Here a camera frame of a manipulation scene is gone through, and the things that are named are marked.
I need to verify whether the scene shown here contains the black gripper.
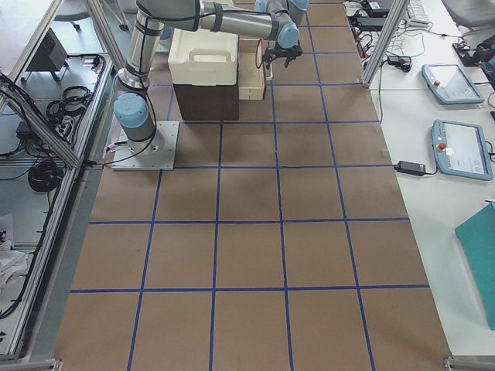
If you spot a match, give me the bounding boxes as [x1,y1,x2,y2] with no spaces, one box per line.
[262,43,302,80]

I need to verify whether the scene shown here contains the dark wooden drawer cabinet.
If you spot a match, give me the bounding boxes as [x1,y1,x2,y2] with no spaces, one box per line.
[173,84,239,121]

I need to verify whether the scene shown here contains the white foam box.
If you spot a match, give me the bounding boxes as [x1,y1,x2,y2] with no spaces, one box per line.
[168,29,238,86]

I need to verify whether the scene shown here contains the blue teach pendant far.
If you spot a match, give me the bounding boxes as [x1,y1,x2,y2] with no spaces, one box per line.
[422,64,485,105]

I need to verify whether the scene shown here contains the blue teach pendant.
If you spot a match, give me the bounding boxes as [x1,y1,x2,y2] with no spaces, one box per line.
[431,119,493,181]
[422,64,485,105]

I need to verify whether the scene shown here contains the small black adapter on table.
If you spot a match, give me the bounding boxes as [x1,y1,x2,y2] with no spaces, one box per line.
[394,161,426,176]

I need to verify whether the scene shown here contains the blue teach pendant near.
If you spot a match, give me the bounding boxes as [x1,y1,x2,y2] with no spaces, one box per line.
[431,119,493,181]

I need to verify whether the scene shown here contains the teal box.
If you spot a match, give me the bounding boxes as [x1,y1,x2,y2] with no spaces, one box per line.
[455,203,494,330]

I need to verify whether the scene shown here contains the aluminium frame post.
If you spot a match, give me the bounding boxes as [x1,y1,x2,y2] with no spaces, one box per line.
[362,0,409,88]

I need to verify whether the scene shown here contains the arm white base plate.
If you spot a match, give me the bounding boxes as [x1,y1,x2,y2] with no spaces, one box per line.
[111,121,179,171]

